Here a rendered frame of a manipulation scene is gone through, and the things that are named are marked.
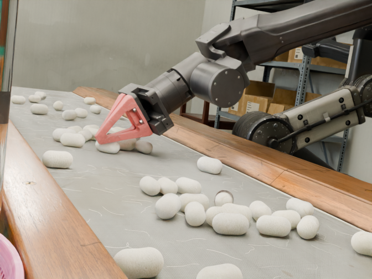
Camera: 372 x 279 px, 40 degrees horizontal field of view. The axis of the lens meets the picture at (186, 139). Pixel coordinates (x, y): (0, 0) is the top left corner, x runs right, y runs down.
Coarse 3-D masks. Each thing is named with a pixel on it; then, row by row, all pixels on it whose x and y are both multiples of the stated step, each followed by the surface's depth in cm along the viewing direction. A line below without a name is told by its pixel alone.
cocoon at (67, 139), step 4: (64, 136) 77; (68, 136) 77; (72, 136) 77; (76, 136) 77; (80, 136) 77; (60, 140) 77; (64, 140) 77; (68, 140) 77; (72, 140) 77; (76, 140) 77; (80, 140) 77; (84, 140) 78; (64, 144) 77; (68, 144) 77; (72, 144) 77; (76, 144) 77; (80, 144) 77
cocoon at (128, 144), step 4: (124, 140) 80; (128, 140) 80; (132, 140) 80; (120, 144) 80; (124, 144) 80; (128, 144) 80; (132, 144) 80; (120, 148) 80; (124, 148) 80; (128, 148) 80; (132, 148) 81
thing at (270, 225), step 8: (264, 216) 47; (272, 216) 47; (256, 224) 47; (264, 224) 47; (272, 224) 47; (280, 224) 47; (288, 224) 47; (264, 232) 47; (272, 232) 47; (280, 232) 47; (288, 232) 47
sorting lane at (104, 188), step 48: (48, 96) 151; (48, 144) 77; (96, 192) 54; (144, 192) 57; (240, 192) 63; (144, 240) 42; (192, 240) 43; (240, 240) 45; (288, 240) 47; (336, 240) 49
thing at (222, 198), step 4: (224, 192) 54; (216, 196) 54; (220, 196) 53; (224, 196) 53; (228, 196) 53; (216, 200) 53; (220, 200) 53; (224, 200) 53; (228, 200) 53; (232, 200) 54; (216, 204) 53; (220, 204) 53
